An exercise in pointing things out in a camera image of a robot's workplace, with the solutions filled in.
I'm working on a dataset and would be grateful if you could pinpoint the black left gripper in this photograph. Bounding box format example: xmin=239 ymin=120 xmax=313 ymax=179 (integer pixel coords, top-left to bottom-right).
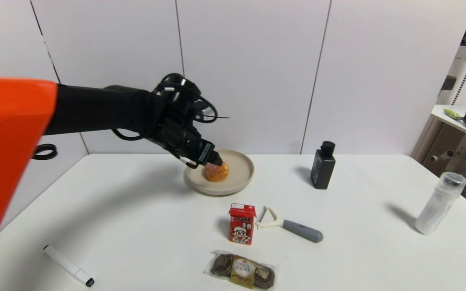
xmin=172 ymin=125 xmax=224 ymax=167

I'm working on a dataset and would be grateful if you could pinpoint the golden cream puff pastry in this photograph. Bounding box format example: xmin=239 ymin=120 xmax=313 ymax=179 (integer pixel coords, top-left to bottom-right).
xmin=203 ymin=161 xmax=230 ymax=182

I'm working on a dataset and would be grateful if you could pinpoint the beige round plate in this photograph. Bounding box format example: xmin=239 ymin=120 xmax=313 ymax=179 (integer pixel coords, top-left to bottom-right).
xmin=183 ymin=149 xmax=255 ymax=196

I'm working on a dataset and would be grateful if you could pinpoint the red drink carton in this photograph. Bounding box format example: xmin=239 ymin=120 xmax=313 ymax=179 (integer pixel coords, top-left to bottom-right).
xmin=228 ymin=203 xmax=257 ymax=245

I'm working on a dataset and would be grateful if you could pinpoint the black rectangular bottle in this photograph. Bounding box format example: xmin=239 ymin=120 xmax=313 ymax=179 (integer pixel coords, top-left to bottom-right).
xmin=310 ymin=141 xmax=336 ymax=190

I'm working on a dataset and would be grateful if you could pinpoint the wrapped chocolate balls pack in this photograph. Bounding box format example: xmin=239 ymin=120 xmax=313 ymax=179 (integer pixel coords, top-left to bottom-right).
xmin=204 ymin=250 xmax=277 ymax=291

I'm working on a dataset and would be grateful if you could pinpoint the white marker with black cap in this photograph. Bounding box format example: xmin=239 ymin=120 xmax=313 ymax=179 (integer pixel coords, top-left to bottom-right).
xmin=43 ymin=245 xmax=95 ymax=288

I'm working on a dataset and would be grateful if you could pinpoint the translucent white plastic bottle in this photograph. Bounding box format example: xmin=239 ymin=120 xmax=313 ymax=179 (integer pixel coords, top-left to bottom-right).
xmin=414 ymin=172 xmax=466 ymax=236

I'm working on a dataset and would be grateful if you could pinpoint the white side table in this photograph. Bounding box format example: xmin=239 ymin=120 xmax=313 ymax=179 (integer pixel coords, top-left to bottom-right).
xmin=430 ymin=104 xmax=466 ymax=186

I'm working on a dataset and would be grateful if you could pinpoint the white perforated pegboard stand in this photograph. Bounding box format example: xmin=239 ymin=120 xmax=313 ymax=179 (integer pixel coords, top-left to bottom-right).
xmin=411 ymin=45 xmax=466 ymax=162

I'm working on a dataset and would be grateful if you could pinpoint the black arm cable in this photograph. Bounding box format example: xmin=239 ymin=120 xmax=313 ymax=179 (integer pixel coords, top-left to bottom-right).
xmin=111 ymin=73 xmax=230 ymax=141

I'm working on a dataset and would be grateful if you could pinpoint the white peeler with grey handle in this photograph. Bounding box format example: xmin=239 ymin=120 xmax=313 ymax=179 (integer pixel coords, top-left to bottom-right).
xmin=255 ymin=206 xmax=324 ymax=243

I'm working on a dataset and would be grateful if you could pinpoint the green handled tool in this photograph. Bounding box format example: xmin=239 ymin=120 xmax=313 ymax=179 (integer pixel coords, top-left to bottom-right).
xmin=443 ymin=108 xmax=464 ymax=121

